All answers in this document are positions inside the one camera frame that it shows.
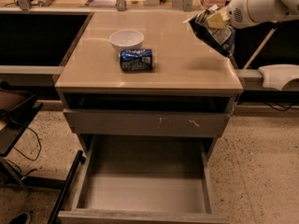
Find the grey drawer cabinet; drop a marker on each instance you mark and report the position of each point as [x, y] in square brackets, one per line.
[188, 76]

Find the blue soda can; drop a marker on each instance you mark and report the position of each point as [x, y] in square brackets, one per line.
[136, 60]

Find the blue chip bag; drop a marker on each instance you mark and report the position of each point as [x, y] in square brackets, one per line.
[221, 40]

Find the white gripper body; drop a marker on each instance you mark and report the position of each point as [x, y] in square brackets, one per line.
[240, 13]

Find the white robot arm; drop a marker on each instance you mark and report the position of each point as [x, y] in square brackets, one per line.
[290, 10]

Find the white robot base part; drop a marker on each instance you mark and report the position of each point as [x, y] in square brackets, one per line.
[276, 76]

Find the black bar handle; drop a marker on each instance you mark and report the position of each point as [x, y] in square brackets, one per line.
[79, 159]

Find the white ceramic bowl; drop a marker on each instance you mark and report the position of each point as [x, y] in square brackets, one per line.
[126, 39]

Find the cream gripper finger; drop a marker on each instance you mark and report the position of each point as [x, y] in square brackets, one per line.
[218, 20]

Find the black cart left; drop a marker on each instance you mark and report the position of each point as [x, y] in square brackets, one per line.
[17, 110]

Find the closed grey top drawer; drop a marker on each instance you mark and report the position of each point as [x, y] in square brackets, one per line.
[181, 124]

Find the open grey middle drawer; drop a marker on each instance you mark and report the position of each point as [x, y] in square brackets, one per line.
[143, 180]

